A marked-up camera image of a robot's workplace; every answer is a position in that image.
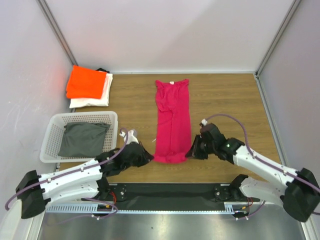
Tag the white cable duct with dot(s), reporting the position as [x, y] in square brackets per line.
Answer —
[94, 208]

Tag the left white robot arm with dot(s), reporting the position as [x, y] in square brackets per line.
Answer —
[84, 181]

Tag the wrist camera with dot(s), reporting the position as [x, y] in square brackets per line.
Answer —
[203, 122]
[129, 137]

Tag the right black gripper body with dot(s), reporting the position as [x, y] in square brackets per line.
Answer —
[200, 146]

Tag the orange folded t shirt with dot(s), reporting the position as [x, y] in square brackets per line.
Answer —
[85, 83]

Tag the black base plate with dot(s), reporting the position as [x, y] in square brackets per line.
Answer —
[173, 195]

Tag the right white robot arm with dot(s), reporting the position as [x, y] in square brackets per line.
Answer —
[297, 191]

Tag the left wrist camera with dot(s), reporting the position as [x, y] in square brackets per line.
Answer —
[129, 137]

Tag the pink t shirt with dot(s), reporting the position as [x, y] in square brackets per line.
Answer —
[174, 132]

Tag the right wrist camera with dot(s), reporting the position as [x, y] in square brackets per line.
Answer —
[203, 122]

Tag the black folded t shirt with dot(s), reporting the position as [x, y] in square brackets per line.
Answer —
[103, 70]

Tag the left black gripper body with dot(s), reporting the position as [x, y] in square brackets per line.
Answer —
[140, 160]

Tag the grey t shirt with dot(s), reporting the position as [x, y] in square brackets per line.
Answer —
[83, 139]

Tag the white folded t shirt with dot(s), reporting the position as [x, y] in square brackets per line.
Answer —
[103, 101]

